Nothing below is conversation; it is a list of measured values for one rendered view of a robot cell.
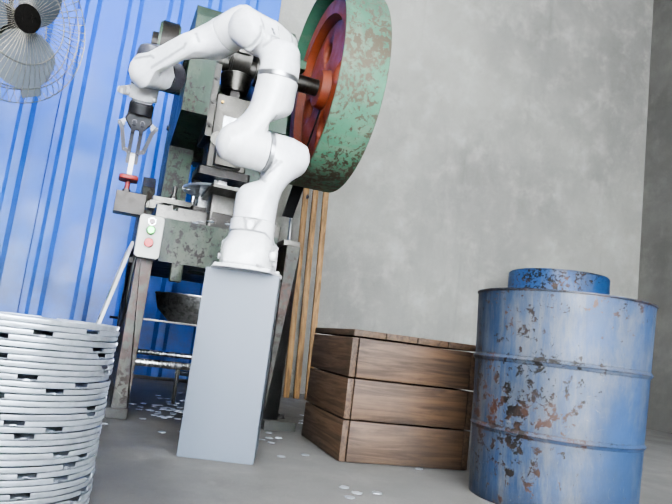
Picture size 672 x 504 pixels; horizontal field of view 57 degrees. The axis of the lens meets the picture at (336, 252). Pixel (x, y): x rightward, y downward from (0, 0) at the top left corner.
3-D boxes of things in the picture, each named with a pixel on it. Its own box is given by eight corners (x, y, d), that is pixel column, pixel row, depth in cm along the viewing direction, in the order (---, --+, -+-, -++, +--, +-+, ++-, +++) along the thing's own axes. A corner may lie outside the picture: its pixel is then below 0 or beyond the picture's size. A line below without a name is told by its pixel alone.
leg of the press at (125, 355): (127, 420, 189) (175, 136, 203) (87, 417, 186) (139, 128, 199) (118, 387, 275) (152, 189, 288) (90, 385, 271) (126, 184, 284)
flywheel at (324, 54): (322, 126, 312) (343, 218, 260) (283, 116, 305) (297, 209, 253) (378, -15, 268) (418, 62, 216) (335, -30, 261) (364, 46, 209)
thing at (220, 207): (247, 228, 210) (253, 189, 212) (206, 220, 206) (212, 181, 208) (232, 237, 234) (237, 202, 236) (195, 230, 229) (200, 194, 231)
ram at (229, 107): (247, 171, 230) (259, 95, 234) (207, 162, 225) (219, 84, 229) (237, 180, 246) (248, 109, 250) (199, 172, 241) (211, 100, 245)
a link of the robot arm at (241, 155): (304, 82, 164) (238, 60, 156) (286, 175, 163) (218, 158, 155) (288, 89, 174) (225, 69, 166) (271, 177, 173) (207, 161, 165)
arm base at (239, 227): (280, 273, 147) (288, 215, 149) (200, 262, 146) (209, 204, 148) (282, 282, 169) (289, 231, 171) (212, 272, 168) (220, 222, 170)
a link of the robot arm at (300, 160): (306, 228, 164) (318, 139, 168) (240, 214, 156) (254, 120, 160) (290, 233, 174) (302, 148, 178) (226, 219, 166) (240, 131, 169)
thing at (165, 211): (279, 242, 229) (281, 226, 230) (153, 219, 214) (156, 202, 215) (259, 250, 257) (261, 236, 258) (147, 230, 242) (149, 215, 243)
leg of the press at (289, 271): (295, 432, 207) (329, 171, 221) (261, 430, 204) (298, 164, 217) (237, 398, 293) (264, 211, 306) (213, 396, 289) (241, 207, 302)
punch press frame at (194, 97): (264, 378, 212) (315, 14, 232) (134, 365, 198) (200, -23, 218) (221, 362, 286) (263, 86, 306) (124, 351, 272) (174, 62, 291)
